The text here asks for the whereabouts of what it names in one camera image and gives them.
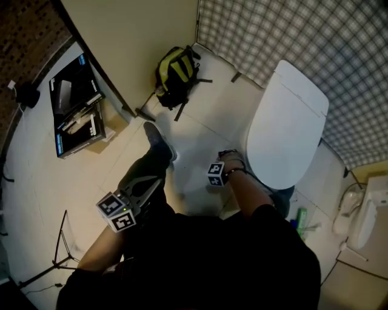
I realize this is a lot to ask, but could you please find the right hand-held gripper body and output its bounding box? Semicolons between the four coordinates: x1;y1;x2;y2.
207;148;245;188

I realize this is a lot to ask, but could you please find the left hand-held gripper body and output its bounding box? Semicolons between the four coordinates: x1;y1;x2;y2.
96;175;163;233

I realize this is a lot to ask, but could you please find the white toilet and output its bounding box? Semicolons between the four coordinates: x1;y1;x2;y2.
246;59;330;191

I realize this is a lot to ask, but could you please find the person's left forearm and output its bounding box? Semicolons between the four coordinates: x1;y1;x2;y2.
77;225;128;271

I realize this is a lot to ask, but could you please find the person's right forearm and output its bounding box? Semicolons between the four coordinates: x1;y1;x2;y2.
226;165;275;220

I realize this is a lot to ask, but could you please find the person's dark shoe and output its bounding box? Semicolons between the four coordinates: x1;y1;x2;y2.
142;120;178;163

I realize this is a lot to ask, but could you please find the black printed cardboard box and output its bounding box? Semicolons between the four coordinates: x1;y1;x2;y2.
54;105;107;159
48;53;106;116

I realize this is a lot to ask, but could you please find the person's black clothing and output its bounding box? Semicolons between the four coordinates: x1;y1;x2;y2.
56;147;322;310

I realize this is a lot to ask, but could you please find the black tripod stand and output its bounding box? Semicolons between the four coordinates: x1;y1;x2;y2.
18;209;81;288

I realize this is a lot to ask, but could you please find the green bottle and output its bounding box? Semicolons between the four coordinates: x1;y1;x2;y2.
295;207;309;240

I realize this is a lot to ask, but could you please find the black and yellow backpack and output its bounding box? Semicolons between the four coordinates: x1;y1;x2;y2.
142;45;213;122

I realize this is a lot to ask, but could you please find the black round device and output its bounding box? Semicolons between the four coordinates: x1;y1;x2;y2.
15;81;41;109

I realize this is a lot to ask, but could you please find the black cable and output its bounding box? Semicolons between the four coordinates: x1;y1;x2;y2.
343;167;364;190

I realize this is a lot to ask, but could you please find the white charger with cable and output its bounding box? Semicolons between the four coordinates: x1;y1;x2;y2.
7;79;25;113

